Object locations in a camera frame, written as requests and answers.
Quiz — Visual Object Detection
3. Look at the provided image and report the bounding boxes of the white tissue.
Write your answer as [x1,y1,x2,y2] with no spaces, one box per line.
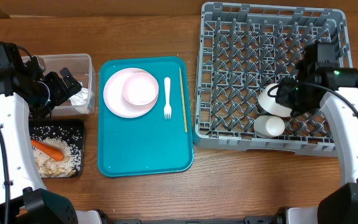
[69,82,94,114]

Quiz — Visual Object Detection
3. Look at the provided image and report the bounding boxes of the white saucer plate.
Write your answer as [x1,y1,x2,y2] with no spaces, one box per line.
[258,83,291,118]

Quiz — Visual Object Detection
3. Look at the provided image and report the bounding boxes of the small white cup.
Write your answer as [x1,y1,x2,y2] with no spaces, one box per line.
[254,115,285,138]

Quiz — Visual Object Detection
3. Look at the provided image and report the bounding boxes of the large white plate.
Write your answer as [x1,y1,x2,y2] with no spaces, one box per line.
[103,68,158,118]

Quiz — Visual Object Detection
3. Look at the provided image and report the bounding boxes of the orange carrot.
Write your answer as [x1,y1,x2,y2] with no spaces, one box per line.
[31,139,64,161]

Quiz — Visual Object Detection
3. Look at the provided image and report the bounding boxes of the small white food bowl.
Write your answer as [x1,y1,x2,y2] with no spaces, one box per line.
[122,72,159,106]

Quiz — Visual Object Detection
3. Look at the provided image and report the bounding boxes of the rice food scraps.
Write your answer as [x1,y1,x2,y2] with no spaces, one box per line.
[29,125,84,178]

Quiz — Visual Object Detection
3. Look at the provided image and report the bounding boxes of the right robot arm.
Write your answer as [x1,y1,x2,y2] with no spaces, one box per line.
[273,41,358,224]

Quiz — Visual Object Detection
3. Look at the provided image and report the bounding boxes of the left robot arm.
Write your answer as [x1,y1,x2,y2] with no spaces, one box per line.
[0,42,81,223]

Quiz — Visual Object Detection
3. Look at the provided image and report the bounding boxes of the clear plastic waste bin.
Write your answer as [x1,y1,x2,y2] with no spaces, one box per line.
[22,54,96,118]

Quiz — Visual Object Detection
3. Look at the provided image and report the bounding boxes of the grey plastic dishwasher rack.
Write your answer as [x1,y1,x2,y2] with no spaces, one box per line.
[193,2,352,157]

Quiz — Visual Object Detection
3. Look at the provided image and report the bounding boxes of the black plastic tray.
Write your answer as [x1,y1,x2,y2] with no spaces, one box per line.
[29,119,85,179]

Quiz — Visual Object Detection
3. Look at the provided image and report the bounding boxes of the white plastic spoon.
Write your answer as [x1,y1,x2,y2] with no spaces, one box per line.
[163,77,172,119]

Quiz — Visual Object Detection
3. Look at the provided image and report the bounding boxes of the teal plastic serving tray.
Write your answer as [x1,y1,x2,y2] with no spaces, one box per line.
[98,57,194,177]

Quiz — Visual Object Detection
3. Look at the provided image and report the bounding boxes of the wooden chopstick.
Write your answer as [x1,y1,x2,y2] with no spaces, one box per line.
[179,68,188,133]

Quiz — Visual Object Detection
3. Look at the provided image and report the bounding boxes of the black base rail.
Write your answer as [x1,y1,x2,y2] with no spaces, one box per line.
[98,207,319,224]

